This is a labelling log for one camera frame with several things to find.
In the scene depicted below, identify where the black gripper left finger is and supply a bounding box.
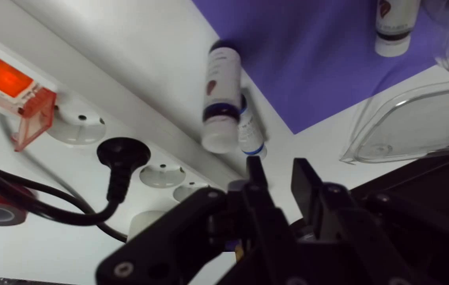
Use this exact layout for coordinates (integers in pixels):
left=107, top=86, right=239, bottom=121
left=243, top=154, right=292, bottom=240

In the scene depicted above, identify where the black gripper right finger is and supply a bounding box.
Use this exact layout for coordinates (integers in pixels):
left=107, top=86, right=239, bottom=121
left=290, top=156, right=360, bottom=234

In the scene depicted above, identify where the small white bottle dark cap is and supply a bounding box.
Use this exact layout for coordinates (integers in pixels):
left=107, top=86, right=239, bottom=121
left=200, top=44, right=246, bottom=154
left=374, top=0, right=423, bottom=58

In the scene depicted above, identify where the small bottle blue cap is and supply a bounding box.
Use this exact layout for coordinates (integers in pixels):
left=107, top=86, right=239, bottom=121
left=236, top=91, right=269, bottom=158

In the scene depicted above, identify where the purple paper mat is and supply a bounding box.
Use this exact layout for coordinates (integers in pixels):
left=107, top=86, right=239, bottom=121
left=192, top=0, right=448, bottom=135

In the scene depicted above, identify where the white power strip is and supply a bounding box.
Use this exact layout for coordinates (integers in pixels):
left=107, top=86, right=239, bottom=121
left=0, top=0, right=250, bottom=249

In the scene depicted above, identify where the black plug with cable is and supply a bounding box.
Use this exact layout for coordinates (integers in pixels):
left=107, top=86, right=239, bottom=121
left=0, top=135, right=152, bottom=243

